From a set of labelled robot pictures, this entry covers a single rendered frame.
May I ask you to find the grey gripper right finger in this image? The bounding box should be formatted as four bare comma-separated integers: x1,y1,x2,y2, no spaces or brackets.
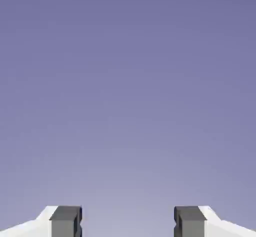
173,205,256,237

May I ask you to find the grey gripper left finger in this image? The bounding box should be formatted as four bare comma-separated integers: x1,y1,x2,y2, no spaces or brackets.
0,205,83,237

